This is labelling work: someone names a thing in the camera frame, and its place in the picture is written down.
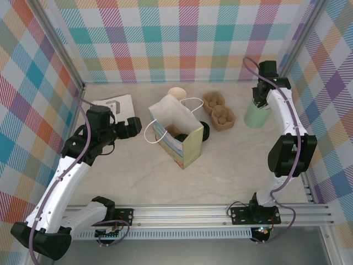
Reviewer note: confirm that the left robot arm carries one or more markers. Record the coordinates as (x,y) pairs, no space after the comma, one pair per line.
(63,182)

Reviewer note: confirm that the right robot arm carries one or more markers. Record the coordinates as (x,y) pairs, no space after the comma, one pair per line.
(284,110)

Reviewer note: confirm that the stack of black lids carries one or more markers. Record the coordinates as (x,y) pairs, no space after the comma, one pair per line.
(206,132)

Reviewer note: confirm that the stack of green paper cups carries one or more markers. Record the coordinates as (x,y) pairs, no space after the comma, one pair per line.
(177,93)

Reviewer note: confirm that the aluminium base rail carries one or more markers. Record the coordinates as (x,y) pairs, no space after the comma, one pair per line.
(179,216)

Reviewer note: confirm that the cardboard cup carrier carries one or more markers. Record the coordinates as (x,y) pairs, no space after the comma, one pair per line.
(171,129)

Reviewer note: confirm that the mint green holder cup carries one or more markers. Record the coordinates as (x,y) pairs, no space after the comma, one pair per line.
(253,118)

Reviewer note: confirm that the small green circuit board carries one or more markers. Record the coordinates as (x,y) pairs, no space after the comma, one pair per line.
(107,232)
(262,230)

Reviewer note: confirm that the stack of cardboard cup carriers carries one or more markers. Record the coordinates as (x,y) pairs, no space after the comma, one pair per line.
(219,113)

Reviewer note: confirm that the aluminium frame post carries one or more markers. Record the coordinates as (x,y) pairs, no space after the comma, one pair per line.
(300,41)
(60,47)

